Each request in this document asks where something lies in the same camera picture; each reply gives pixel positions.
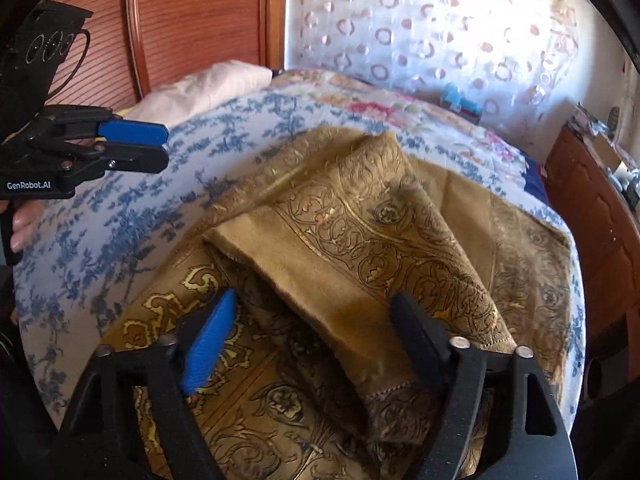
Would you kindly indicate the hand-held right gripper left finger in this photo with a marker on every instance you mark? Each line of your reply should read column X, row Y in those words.
column 210, row 345

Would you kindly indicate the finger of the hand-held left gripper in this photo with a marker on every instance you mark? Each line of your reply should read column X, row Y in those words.
column 137, row 132
column 135, row 158

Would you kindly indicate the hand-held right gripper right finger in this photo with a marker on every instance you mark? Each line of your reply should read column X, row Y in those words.
column 417, row 340

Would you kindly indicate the golden patterned cloth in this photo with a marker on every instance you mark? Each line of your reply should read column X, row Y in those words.
column 340, row 260

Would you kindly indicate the person's left hand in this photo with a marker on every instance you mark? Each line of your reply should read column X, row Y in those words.
column 25, row 222

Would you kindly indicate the blue floral bedsheet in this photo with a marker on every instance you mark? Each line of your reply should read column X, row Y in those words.
column 125, row 220

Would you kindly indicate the white pillow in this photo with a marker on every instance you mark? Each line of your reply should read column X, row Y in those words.
column 200, row 90

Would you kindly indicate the wooden slatted headboard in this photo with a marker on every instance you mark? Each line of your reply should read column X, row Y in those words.
column 190, row 15

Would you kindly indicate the navy blue sheet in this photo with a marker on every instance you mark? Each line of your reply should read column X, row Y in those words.
column 534, row 180

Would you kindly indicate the wooden side cabinet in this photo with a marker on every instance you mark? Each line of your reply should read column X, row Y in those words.
column 600, row 260

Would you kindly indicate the pink floral bedsheet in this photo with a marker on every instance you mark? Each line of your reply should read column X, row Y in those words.
column 400, row 115

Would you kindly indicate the teal box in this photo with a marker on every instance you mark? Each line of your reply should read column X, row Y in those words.
column 460, row 100

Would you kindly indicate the cardboard box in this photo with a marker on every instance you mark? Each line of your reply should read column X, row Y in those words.
column 602, row 152

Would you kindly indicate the clutter pile on cabinet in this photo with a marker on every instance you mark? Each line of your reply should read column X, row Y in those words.
column 620, row 160

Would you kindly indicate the sheer circle-patterned curtain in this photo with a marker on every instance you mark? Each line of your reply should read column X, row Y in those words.
column 425, row 25

